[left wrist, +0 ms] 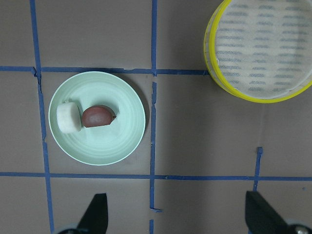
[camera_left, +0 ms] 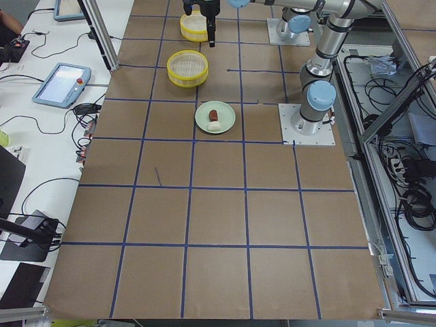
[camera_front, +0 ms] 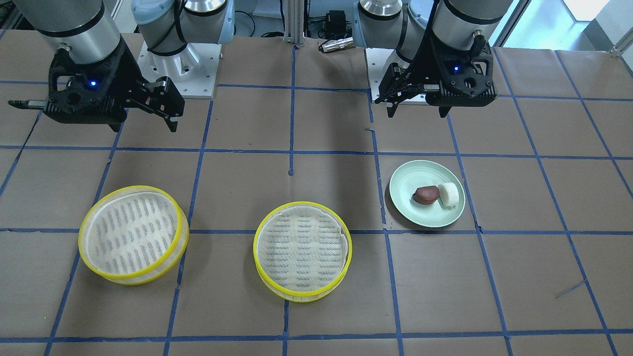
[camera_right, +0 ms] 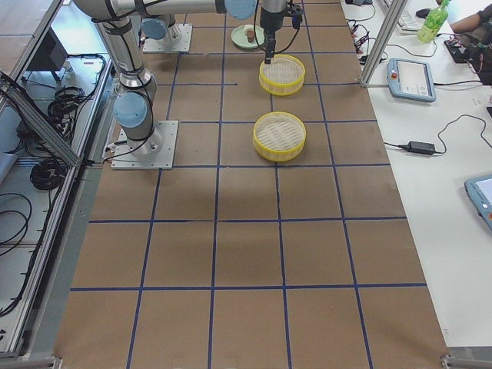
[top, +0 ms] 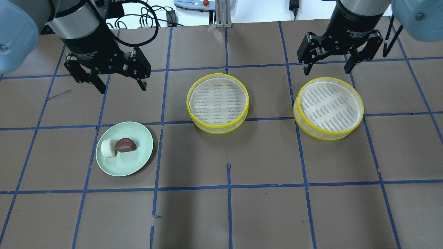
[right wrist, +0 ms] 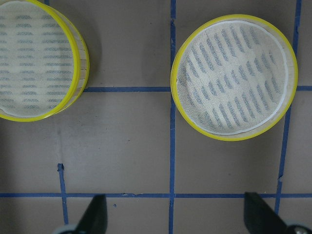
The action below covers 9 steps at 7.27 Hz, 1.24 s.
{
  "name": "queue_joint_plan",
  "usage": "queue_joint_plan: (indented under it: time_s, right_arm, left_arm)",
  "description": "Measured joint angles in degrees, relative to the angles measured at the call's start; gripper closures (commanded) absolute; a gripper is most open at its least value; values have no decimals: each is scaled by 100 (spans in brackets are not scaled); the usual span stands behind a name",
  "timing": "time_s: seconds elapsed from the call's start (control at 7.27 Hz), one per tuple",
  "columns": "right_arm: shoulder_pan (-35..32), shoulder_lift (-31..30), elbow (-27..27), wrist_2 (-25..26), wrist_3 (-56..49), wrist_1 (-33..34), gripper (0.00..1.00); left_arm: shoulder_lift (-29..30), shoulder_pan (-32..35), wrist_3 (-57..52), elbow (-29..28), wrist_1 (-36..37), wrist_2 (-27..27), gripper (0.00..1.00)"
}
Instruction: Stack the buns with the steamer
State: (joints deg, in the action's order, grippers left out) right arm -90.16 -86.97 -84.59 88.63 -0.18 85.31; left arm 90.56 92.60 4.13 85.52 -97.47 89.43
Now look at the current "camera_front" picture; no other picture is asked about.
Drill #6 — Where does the light green plate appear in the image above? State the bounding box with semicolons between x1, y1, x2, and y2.
389;160;465;228

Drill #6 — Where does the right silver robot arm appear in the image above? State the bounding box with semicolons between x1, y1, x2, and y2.
8;0;235;133

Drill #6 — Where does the white bun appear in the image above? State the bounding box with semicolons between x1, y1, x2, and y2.
437;182;460;208

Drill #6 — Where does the aluminium frame post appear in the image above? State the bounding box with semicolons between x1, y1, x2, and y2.
282;0;307;47

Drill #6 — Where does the black power adapter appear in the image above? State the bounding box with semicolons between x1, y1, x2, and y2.
315;10;351;40

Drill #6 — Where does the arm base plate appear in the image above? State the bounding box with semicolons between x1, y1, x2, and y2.
136;43;222;99
365;48;409;101

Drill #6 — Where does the yellow rim bamboo steamer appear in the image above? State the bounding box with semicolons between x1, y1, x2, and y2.
252;201;353;303

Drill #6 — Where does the brown bun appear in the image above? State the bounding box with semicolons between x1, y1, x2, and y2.
412;185;440;205

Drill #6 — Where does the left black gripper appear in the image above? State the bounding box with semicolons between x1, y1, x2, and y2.
375;38;497;119

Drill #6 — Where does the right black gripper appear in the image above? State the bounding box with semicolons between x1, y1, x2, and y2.
7;38;185;133

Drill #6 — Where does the silver cylindrical connector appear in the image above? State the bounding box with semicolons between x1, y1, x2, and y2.
318;38;355;53

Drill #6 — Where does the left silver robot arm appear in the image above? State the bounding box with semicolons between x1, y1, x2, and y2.
353;0;511;118

